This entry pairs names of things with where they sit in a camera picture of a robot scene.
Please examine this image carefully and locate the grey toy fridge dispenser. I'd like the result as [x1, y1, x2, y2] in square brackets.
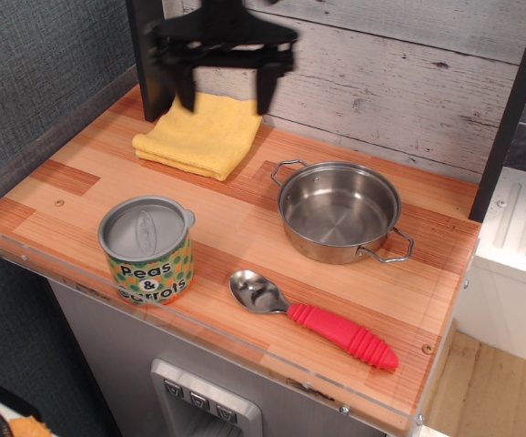
[151, 359, 264, 436]

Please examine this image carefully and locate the black basket with orange item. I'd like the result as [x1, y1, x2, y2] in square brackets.
[0, 386, 55, 436]

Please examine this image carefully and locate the white toy sink unit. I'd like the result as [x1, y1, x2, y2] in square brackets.
[453, 168, 526, 360]

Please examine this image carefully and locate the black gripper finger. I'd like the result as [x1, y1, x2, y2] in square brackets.
[256, 63, 281, 115]
[171, 65, 196, 112]

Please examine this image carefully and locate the dark upright post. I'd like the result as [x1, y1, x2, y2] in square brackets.
[469, 47, 526, 222]
[126, 0, 175, 122]

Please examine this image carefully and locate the dark left upright post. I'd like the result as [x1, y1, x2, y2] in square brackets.
[126, 0, 175, 122]

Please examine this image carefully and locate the small steel pot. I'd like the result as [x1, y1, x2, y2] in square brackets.
[271, 159, 414, 264]

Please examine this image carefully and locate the red handled metal spoon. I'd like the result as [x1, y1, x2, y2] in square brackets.
[228, 269, 399, 370]

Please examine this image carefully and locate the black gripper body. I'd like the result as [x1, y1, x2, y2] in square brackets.
[145, 1, 298, 73]

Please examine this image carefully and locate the peas and carrots toy can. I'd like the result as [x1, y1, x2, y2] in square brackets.
[98, 196, 196, 305]

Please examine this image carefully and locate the yellow folded cloth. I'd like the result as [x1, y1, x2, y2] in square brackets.
[132, 93, 262, 181]

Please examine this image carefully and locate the dark right upright post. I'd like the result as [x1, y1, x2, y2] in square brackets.
[469, 47, 526, 222]

